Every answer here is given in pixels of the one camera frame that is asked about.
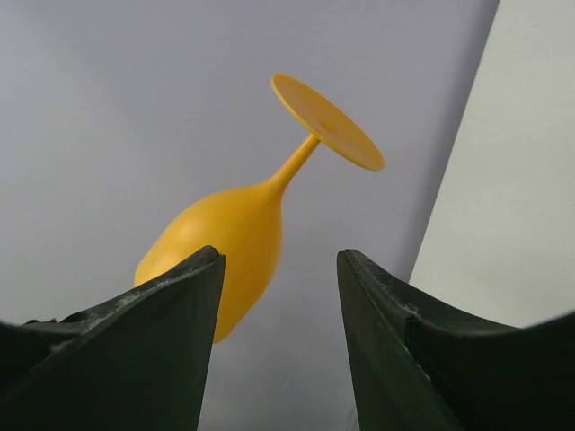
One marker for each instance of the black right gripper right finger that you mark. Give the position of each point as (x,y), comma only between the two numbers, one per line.
(418,363)

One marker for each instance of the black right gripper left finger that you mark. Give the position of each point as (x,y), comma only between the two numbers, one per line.
(138,361)

